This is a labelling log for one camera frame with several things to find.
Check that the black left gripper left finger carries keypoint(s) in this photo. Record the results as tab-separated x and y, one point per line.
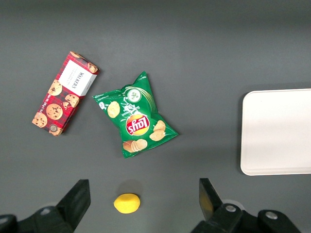
75	204

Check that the white rectangular tray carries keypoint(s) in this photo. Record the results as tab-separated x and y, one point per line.
277	132

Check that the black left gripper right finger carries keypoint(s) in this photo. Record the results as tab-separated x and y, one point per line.
219	216

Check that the yellow lemon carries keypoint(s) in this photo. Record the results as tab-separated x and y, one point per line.
126	203

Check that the red tartan cookie box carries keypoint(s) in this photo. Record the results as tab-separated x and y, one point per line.
60	102

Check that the green chips bag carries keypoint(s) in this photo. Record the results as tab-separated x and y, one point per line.
136	114

